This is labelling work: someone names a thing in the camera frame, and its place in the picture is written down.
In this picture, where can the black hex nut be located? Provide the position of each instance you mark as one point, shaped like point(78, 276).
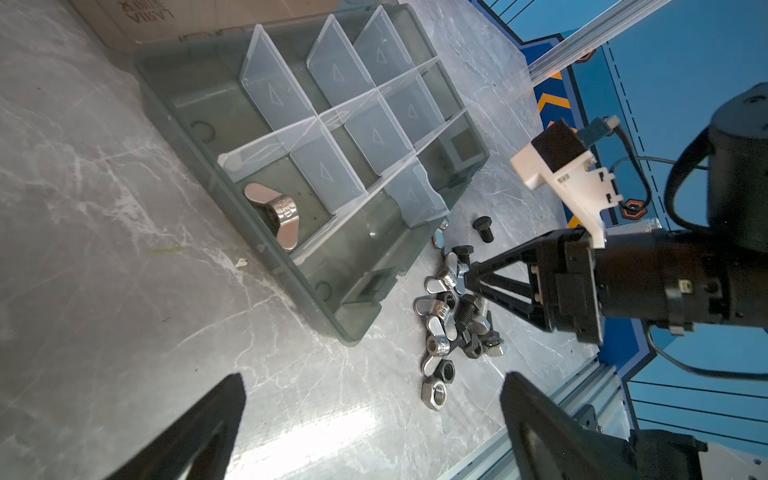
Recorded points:
point(445, 371)

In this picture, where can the silver hex nut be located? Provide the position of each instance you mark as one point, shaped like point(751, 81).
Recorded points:
point(434, 394)

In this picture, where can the grey plastic organizer box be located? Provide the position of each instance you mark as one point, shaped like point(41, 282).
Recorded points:
point(344, 106)

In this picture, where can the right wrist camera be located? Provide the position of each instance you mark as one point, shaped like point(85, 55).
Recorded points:
point(561, 158)

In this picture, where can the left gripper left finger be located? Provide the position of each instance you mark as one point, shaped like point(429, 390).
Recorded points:
point(199, 444)

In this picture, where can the pile of screws and nuts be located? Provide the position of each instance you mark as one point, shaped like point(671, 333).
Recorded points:
point(454, 318)

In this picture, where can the black bolt far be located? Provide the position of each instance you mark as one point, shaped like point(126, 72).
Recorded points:
point(482, 225)

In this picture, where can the aluminium front rail frame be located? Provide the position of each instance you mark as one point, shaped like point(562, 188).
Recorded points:
point(592, 397)

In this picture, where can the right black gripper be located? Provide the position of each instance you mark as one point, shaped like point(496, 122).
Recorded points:
point(671, 279)

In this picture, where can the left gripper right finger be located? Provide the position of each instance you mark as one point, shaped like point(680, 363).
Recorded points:
point(548, 444)

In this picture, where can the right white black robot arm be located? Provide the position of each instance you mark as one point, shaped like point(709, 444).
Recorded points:
point(734, 147)

